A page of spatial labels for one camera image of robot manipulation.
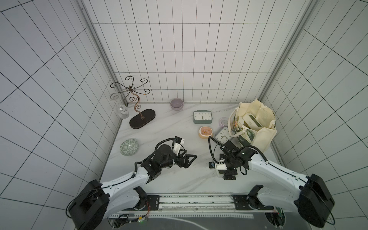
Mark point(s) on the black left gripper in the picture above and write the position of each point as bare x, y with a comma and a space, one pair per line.
186, 164

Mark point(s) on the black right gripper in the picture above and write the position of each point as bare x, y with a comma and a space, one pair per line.
228, 170

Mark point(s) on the cream canvas floral tote bag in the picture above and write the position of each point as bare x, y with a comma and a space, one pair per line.
260, 139

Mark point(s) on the green rectangular alarm clock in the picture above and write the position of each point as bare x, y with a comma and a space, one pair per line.
202, 117

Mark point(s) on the white digital clock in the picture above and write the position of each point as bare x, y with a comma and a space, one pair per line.
251, 122

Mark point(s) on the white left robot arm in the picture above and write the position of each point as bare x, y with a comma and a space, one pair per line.
98, 201

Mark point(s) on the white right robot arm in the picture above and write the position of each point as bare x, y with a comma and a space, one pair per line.
306, 195

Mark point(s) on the grey square alarm clock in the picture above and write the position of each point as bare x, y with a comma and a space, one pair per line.
223, 135

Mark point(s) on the orange rounded alarm clock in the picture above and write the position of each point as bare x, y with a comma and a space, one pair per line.
205, 132

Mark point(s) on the lilac round alarm clock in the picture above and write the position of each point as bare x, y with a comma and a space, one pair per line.
223, 122

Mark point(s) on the purple ceramic bowl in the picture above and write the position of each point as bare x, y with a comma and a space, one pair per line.
177, 104

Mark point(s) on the green patterned coaster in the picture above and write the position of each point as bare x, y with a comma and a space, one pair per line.
129, 147

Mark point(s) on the metal jewelry tree stand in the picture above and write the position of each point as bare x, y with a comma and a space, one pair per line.
133, 94

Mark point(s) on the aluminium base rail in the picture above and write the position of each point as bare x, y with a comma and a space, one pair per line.
177, 205

